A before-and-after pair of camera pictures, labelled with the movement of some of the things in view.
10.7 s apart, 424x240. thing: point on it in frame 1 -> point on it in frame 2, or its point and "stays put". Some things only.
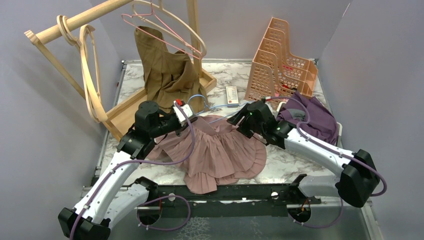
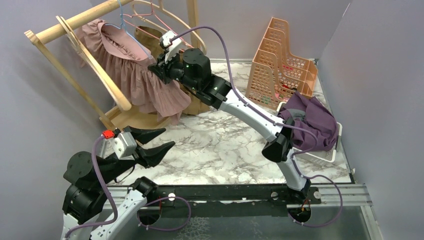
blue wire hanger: x=208 y=109 -> x=122 y=26
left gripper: x=180 y=128 -> x=149 y=157
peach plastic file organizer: x=273 y=72 stays put
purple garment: x=322 y=124 stays put
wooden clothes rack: x=121 y=118 stays put
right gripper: x=242 y=128 -> x=161 y=68
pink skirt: x=221 y=155 -> x=144 y=88
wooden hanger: x=63 y=26 -> x=96 y=67
